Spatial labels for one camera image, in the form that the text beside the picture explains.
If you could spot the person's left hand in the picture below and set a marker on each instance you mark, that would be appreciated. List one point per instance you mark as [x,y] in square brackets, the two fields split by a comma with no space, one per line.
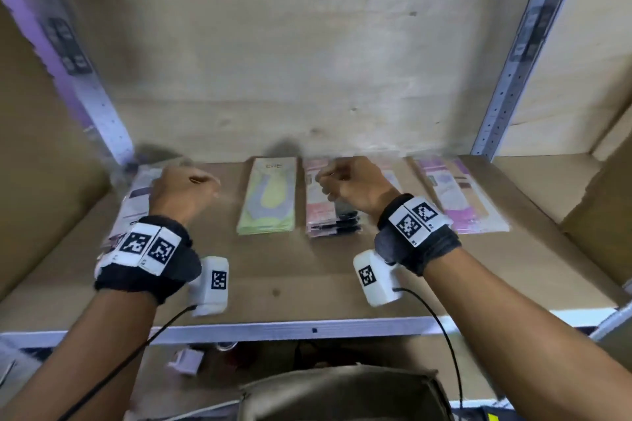
[177,193]

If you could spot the person's right hand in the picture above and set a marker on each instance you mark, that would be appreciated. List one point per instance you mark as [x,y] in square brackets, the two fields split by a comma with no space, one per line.
[360,186]

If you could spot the person's right fingers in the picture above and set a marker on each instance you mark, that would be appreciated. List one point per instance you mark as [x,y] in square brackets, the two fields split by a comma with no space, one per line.
[330,184]

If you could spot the person's left fingers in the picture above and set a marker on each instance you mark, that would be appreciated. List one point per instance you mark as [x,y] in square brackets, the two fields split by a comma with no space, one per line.
[206,185]

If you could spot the person's right forearm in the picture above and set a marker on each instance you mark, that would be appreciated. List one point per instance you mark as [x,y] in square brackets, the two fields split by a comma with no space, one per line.
[523,337]

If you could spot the person's left forearm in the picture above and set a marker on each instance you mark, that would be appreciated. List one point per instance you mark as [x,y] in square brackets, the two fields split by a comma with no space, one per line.
[84,351]

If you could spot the pile of pink packets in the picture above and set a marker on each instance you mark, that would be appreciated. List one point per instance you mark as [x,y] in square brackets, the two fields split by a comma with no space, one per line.
[321,213]

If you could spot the green and yellow packet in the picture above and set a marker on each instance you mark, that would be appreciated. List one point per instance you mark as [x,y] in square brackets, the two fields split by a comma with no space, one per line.
[269,198]

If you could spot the white and purple packet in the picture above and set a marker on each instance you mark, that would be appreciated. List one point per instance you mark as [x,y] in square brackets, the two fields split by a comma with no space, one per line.
[134,201]

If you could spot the dark wristband with marker tags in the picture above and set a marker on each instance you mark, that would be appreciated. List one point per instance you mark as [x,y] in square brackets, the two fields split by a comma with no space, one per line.
[148,258]
[419,233]

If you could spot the pink and lilac packet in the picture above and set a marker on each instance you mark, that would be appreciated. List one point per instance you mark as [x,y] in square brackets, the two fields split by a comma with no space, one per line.
[464,198]

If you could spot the perforated metal shelf upright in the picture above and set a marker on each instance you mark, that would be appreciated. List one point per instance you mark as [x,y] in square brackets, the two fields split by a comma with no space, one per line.
[74,70]
[526,45]

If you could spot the small white packet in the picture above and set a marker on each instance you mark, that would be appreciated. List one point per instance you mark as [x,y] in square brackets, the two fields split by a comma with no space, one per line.
[185,361]

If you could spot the marker tag on upright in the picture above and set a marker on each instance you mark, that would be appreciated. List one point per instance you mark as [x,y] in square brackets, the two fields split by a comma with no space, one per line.
[532,33]
[69,46]

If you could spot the olive fabric bag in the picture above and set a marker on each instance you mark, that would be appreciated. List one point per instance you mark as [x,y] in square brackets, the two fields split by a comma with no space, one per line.
[345,393]

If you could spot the brown cardboard box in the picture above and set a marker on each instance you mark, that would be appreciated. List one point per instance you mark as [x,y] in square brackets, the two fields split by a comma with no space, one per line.
[605,203]

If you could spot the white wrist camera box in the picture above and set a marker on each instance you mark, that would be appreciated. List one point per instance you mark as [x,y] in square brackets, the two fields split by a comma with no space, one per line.
[377,280]
[211,287]

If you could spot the metal shelf front rail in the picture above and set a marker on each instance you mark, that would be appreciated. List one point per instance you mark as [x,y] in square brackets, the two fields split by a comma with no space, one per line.
[296,329]

